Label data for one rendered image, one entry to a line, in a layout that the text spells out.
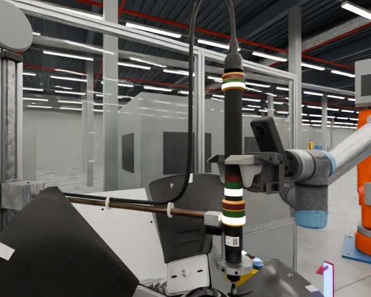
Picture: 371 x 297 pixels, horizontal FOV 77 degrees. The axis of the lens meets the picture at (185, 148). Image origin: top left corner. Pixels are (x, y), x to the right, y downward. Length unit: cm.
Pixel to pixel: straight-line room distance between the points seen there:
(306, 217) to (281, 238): 123
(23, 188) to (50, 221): 35
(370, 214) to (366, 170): 65
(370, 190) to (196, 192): 362
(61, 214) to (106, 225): 31
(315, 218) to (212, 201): 25
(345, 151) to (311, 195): 22
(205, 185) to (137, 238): 27
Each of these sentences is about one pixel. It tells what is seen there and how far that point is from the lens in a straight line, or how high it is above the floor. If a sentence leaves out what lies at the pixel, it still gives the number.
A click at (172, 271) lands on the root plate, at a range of 54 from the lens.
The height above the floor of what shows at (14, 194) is 137.
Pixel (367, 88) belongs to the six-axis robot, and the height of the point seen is 235.
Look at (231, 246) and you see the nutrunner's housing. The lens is 48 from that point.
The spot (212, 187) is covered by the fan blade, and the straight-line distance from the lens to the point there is 61.
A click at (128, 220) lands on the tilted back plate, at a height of 128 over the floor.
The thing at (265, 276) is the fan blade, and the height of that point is 118.
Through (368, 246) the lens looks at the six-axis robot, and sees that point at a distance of 430.
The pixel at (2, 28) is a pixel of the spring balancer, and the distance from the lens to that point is 96.
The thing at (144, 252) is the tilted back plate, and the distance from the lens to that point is 74.
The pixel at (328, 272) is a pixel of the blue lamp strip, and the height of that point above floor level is 117.
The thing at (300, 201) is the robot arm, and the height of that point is 137.
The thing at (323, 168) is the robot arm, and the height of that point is 145.
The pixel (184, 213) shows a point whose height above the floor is 137.
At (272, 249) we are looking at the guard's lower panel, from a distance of 183.
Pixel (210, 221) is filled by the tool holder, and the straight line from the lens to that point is 48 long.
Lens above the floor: 150
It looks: level
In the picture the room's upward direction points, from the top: straight up
